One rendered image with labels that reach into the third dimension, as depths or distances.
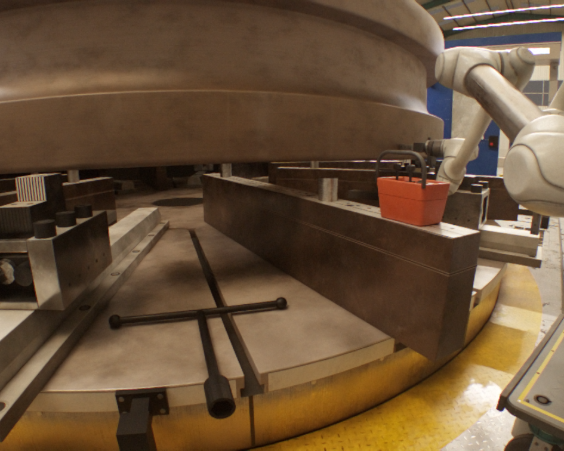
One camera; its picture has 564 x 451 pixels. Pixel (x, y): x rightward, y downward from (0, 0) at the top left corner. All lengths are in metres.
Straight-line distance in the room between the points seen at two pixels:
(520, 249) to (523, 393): 1.27
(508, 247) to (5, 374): 2.26
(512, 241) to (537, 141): 1.53
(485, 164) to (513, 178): 5.58
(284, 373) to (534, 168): 0.79
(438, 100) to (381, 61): 4.53
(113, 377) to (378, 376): 0.85
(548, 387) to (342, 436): 0.64
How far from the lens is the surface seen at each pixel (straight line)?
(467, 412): 1.48
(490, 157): 6.31
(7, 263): 1.27
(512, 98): 0.97
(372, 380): 1.32
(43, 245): 1.11
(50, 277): 1.13
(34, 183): 1.32
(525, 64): 1.29
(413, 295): 1.10
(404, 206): 1.08
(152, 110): 1.34
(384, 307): 1.20
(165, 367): 1.07
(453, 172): 1.62
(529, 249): 2.22
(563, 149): 0.72
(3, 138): 1.57
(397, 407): 1.42
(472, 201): 2.12
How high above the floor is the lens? 0.91
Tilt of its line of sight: 13 degrees down
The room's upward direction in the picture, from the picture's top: straight up
